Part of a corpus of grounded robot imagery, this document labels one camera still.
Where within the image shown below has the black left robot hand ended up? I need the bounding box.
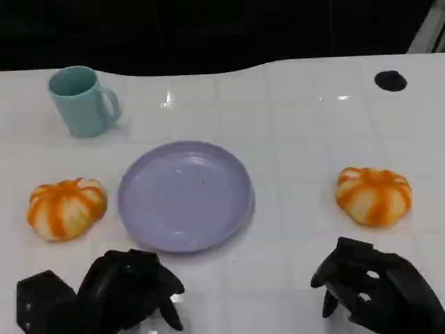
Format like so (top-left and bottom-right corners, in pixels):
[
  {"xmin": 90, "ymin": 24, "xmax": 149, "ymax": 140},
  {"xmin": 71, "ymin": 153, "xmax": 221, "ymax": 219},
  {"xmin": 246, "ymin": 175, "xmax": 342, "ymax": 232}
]
[{"xmin": 76, "ymin": 248, "xmax": 186, "ymax": 334}]

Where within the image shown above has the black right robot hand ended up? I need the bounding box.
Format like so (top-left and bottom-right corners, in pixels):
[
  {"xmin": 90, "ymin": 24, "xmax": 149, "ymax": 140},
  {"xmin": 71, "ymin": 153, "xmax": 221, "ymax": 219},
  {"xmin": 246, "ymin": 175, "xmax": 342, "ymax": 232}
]
[{"xmin": 310, "ymin": 237, "xmax": 445, "ymax": 334}]

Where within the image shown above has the orange and white toy bread roll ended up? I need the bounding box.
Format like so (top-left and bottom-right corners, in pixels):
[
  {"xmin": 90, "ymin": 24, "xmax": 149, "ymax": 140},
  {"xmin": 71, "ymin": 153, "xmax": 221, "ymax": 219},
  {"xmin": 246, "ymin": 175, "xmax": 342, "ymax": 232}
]
[
  {"xmin": 26, "ymin": 177, "xmax": 108, "ymax": 243},
  {"xmin": 335, "ymin": 166, "xmax": 414, "ymax": 228}
]

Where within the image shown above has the lilac plate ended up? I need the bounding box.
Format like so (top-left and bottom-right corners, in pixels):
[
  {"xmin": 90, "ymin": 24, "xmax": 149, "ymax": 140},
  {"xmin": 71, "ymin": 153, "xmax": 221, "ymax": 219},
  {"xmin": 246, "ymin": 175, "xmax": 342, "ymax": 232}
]
[{"xmin": 118, "ymin": 140, "xmax": 256, "ymax": 255}]

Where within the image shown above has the pale green mug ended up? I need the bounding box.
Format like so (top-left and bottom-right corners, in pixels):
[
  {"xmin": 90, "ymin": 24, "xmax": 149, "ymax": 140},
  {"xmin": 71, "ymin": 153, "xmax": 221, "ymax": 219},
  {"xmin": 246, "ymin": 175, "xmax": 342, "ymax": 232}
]
[{"xmin": 47, "ymin": 65, "xmax": 122, "ymax": 138}]

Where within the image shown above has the black round table grommet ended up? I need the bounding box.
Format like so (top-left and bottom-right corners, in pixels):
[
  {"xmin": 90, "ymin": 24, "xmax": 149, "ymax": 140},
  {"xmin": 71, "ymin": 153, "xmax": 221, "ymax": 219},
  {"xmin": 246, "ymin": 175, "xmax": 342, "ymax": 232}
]
[{"xmin": 374, "ymin": 70, "xmax": 408, "ymax": 93}]

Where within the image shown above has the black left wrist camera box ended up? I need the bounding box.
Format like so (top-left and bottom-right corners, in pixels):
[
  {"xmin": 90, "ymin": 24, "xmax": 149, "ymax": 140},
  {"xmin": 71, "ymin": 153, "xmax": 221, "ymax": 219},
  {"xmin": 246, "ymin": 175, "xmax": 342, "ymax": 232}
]
[{"xmin": 16, "ymin": 270, "xmax": 78, "ymax": 334}]

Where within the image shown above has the grey metal frame post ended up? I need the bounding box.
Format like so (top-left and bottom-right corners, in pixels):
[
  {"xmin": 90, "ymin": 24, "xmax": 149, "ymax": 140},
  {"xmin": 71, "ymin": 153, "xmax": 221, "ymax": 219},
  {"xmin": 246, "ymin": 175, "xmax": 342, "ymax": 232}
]
[{"xmin": 406, "ymin": 0, "xmax": 445, "ymax": 54}]

